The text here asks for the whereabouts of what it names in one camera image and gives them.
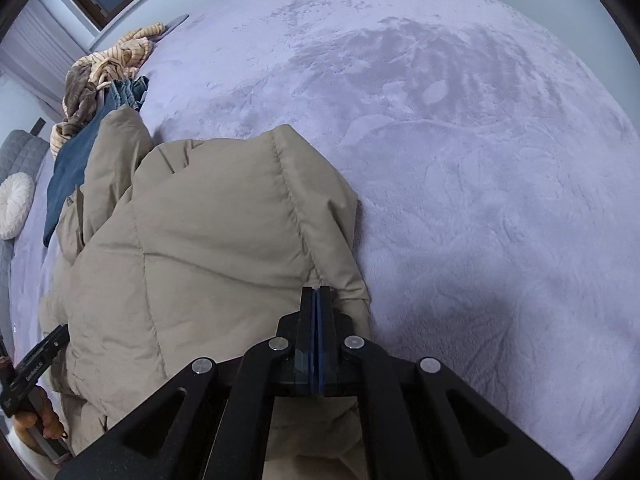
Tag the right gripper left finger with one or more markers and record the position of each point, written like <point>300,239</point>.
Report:
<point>298,371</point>

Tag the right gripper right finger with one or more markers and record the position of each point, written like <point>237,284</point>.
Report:
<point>331,327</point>

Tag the beige puffer jacket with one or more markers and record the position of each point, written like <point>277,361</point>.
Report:
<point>175,251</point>

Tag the brown striped plush clothes pile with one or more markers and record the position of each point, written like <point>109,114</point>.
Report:
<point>94,73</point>

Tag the person's left hand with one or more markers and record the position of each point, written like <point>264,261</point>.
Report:
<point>52,425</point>

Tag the white round cushion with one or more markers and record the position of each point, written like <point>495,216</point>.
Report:
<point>17,193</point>

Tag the folded blue jeans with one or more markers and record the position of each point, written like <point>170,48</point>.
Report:
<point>71,162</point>

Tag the lavender fleece bed blanket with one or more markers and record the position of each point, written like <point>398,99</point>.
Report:
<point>497,183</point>

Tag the grey quilted headboard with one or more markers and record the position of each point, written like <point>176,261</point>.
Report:
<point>20,152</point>

